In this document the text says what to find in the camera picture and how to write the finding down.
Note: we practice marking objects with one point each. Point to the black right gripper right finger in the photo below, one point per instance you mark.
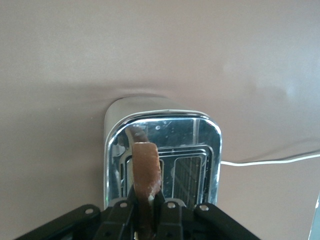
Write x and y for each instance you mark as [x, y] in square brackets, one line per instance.
[195, 225]

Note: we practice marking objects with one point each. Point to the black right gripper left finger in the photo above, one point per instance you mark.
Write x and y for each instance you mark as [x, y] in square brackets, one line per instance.
[100, 225]

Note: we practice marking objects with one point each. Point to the slice of brown bread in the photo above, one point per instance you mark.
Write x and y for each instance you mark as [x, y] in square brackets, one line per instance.
[145, 170]

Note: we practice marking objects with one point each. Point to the silver two-slot toaster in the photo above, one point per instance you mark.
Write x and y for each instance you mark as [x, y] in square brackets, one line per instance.
[180, 135]

